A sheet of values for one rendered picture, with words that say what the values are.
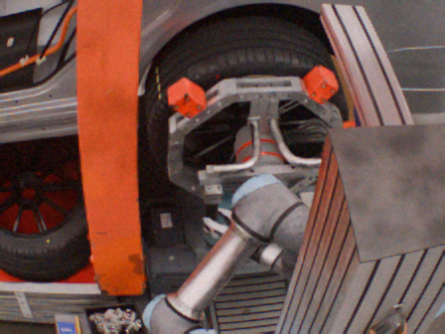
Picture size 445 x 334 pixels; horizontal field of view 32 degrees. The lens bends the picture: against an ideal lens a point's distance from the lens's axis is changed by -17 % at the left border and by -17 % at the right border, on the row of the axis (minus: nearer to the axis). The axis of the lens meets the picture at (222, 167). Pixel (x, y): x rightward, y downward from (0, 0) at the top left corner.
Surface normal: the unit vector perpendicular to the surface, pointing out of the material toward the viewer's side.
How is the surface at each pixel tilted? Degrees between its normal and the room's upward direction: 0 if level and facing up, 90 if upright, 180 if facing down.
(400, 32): 90
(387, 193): 0
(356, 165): 0
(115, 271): 90
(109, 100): 90
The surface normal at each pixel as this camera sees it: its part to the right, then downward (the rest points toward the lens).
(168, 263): 0.06, -0.62
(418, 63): 0.14, 0.78
